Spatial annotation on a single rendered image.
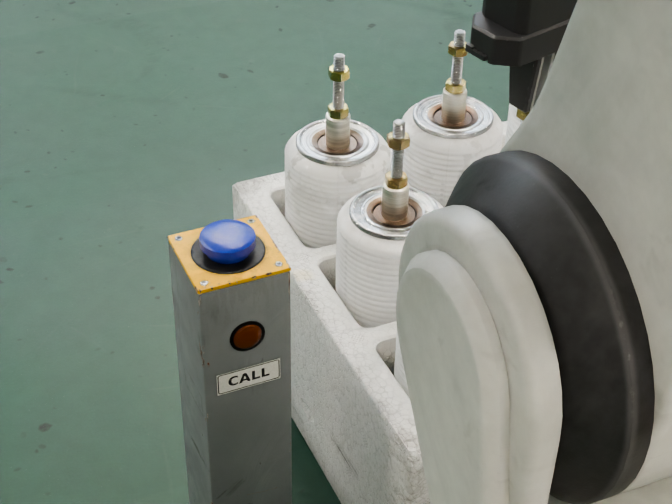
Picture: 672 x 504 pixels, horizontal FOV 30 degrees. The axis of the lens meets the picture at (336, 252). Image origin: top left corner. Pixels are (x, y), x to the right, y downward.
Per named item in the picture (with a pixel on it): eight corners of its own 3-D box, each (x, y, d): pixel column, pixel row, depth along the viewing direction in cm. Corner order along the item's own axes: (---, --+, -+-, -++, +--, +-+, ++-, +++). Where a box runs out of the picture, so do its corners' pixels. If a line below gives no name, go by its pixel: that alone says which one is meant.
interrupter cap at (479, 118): (414, 97, 121) (415, 90, 120) (493, 102, 120) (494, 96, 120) (409, 138, 115) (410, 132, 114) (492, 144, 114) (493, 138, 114)
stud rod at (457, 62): (450, 101, 117) (456, 28, 112) (460, 102, 117) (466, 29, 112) (447, 106, 116) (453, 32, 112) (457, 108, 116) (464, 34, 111)
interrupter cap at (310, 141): (289, 128, 116) (289, 121, 116) (368, 120, 117) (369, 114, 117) (304, 173, 110) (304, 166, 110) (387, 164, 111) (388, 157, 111)
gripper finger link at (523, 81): (510, 97, 105) (517, 30, 101) (537, 114, 103) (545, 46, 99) (496, 103, 104) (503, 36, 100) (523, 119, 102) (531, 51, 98)
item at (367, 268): (381, 425, 111) (390, 263, 100) (312, 367, 116) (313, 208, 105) (459, 377, 116) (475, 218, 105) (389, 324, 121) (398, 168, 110)
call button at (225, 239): (264, 265, 90) (263, 242, 88) (211, 279, 88) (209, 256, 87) (244, 234, 92) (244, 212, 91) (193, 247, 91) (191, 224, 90)
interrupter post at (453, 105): (440, 112, 119) (442, 82, 117) (465, 114, 118) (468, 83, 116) (439, 126, 117) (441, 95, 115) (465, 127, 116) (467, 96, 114)
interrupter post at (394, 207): (393, 228, 104) (395, 195, 102) (374, 215, 105) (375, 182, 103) (414, 217, 105) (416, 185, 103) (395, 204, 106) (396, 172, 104)
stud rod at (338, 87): (331, 127, 113) (332, 53, 108) (342, 126, 113) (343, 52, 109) (333, 133, 112) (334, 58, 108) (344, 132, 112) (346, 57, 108)
